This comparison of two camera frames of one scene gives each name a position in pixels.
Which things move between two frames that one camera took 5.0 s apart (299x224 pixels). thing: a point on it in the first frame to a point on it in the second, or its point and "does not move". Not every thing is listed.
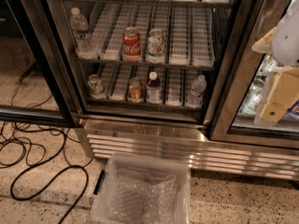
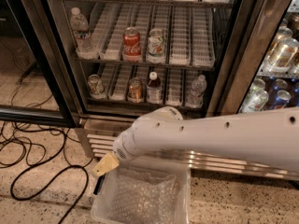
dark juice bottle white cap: [153, 90] does not move
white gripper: [287, 42] to [122, 150]
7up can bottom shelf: [95, 87] does not move
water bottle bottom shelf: [196, 95] does not move
